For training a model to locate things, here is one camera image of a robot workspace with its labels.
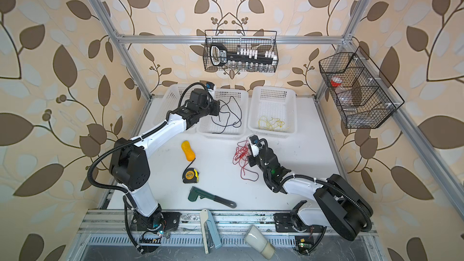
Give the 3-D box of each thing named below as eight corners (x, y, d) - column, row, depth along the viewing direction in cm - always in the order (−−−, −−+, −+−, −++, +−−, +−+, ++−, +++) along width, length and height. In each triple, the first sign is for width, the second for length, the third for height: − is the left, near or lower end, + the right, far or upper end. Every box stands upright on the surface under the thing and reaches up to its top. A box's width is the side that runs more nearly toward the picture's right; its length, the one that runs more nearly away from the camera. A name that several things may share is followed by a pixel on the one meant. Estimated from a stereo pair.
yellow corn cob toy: (188, 162, 93) (186, 159, 90) (181, 146, 100) (179, 142, 97) (197, 158, 95) (195, 155, 92) (189, 142, 101) (187, 139, 98)
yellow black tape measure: (183, 183, 87) (181, 181, 84) (185, 170, 91) (184, 168, 88) (198, 183, 87) (196, 181, 84) (199, 170, 91) (198, 168, 88)
